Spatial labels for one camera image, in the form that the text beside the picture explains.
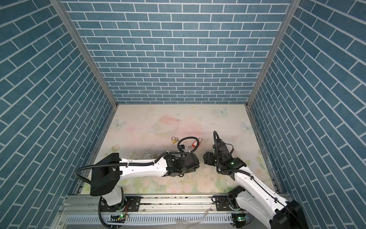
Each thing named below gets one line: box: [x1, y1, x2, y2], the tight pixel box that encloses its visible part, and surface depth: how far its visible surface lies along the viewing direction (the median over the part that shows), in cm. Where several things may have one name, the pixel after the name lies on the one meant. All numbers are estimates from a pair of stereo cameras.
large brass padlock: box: [171, 135, 178, 144], surface depth 101 cm
